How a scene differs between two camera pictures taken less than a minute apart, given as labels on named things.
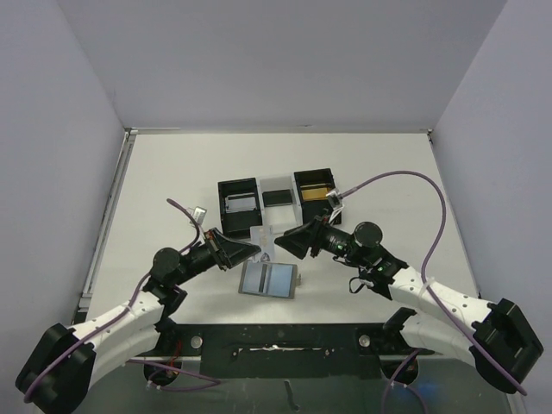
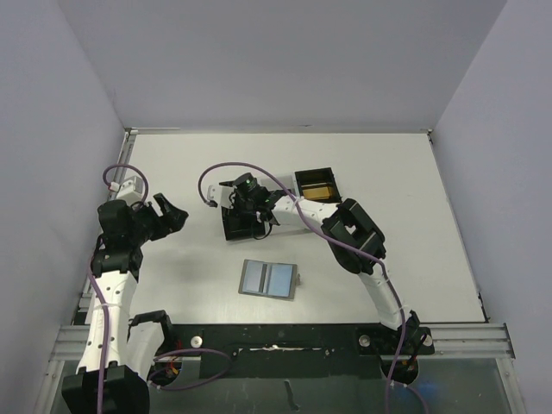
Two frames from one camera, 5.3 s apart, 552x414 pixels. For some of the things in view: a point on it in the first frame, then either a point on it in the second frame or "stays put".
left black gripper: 216,250 to 156,219
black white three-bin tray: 286,203 stays put
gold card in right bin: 314,194 stays put
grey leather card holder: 269,279 stays put
